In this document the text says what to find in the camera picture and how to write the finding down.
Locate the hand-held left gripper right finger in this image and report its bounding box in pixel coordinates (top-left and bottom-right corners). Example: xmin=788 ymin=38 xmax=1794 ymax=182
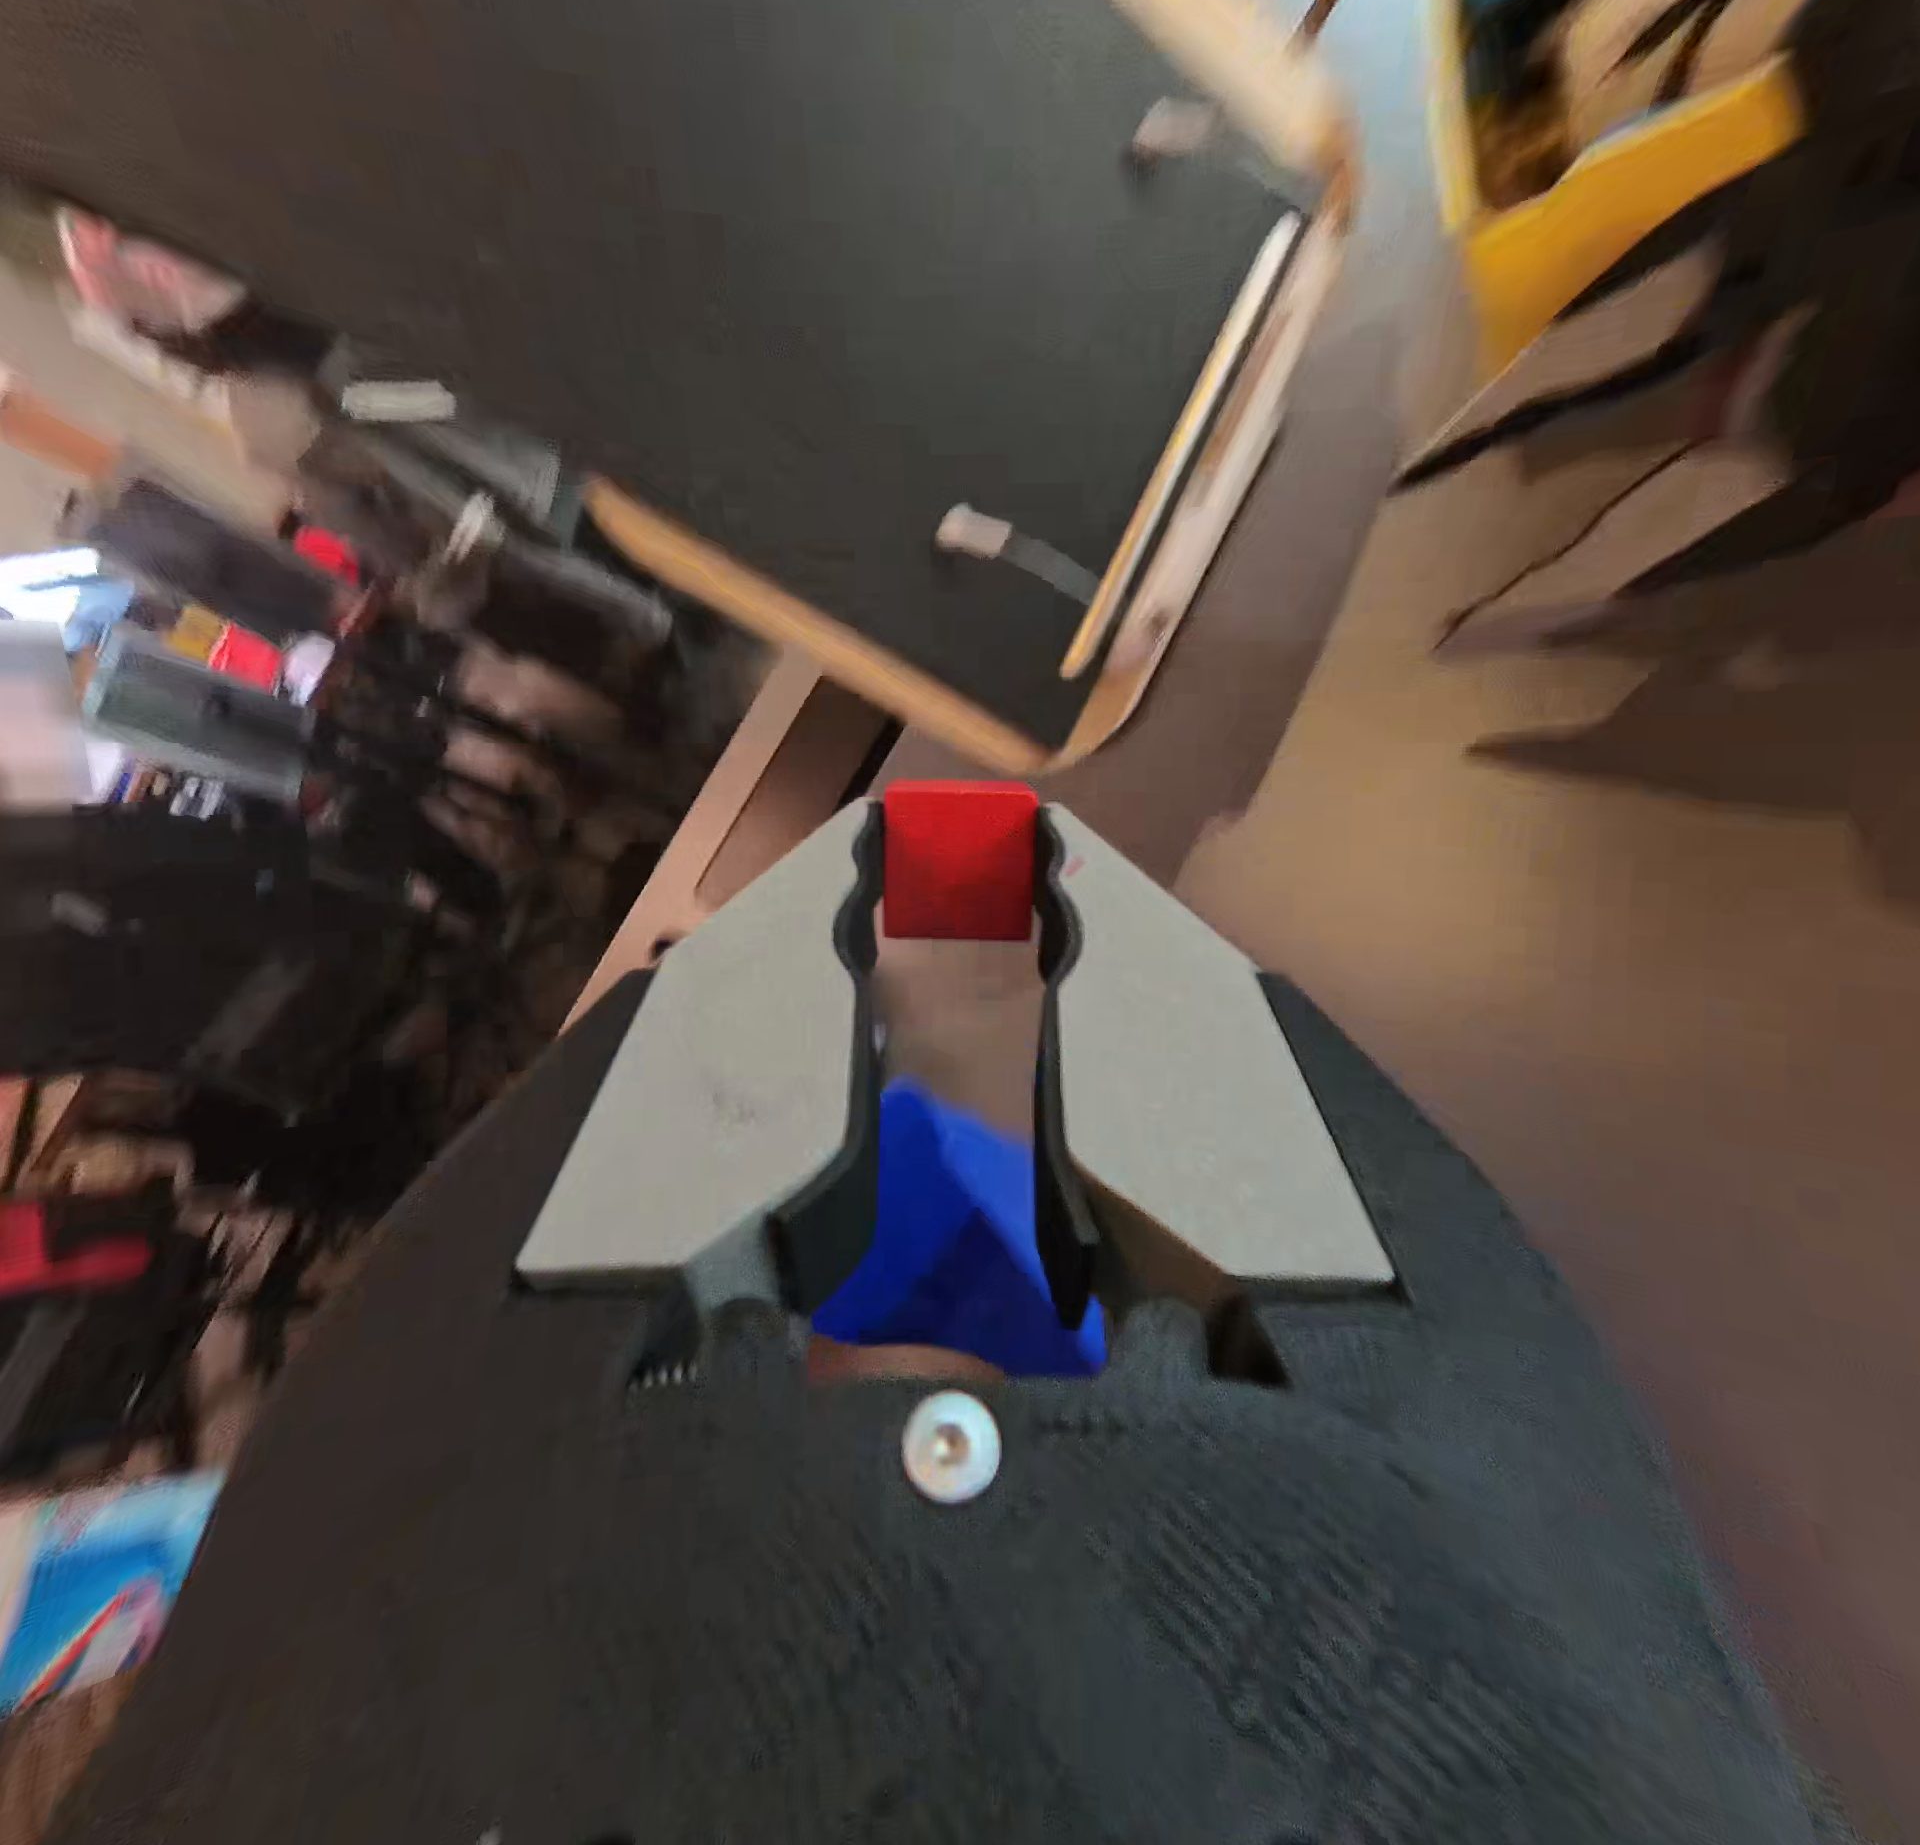
xmin=1033 ymin=807 xmax=1399 ymax=1332

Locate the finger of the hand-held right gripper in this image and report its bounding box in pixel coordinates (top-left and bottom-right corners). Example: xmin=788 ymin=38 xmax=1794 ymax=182
xmin=1430 ymin=447 xmax=1789 ymax=651
xmin=1395 ymin=245 xmax=1743 ymax=492

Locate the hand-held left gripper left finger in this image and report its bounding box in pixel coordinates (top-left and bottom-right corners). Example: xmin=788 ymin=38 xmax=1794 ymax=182
xmin=513 ymin=802 xmax=887 ymax=1317

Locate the yellow plastic bin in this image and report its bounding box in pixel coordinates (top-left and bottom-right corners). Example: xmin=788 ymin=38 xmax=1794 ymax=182
xmin=1425 ymin=0 xmax=1808 ymax=376

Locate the blue plastic bin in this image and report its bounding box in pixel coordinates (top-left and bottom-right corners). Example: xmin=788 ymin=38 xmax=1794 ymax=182
xmin=809 ymin=1077 xmax=1111 ymax=1380

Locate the red cube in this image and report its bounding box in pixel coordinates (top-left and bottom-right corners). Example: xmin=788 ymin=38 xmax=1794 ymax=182
xmin=883 ymin=781 xmax=1044 ymax=944

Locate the person's left hand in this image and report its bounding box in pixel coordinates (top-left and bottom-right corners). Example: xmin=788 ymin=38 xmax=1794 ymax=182
xmin=809 ymin=1334 xmax=999 ymax=1387

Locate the grey monitor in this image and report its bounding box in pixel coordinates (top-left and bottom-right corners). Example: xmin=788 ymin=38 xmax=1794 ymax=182
xmin=80 ymin=628 xmax=319 ymax=800

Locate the white disinfecting wipes canister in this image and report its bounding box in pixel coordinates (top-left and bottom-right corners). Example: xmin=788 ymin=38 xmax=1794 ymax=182
xmin=0 ymin=1469 xmax=227 ymax=1713

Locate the black display board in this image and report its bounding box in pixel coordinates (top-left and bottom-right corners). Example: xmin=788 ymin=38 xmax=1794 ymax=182
xmin=0 ymin=0 xmax=1358 ymax=773

